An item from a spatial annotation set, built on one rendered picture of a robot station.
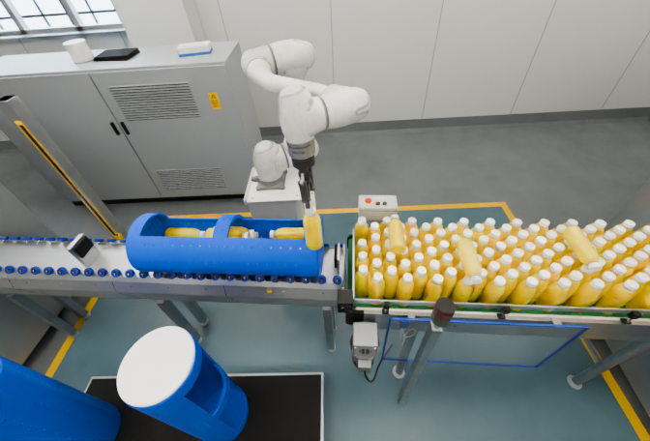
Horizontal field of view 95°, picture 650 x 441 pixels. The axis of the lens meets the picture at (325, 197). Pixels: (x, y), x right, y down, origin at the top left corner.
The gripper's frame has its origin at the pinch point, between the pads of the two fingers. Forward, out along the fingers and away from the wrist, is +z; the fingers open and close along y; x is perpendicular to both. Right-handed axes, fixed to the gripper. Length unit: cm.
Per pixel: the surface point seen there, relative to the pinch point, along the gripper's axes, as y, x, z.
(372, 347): 19, 24, 65
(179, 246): 2, -61, 24
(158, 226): -18, -88, 32
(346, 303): 9, 12, 48
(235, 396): 23, -57, 131
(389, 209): -39, 31, 34
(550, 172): -224, 215, 132
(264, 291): -1, -30, 58
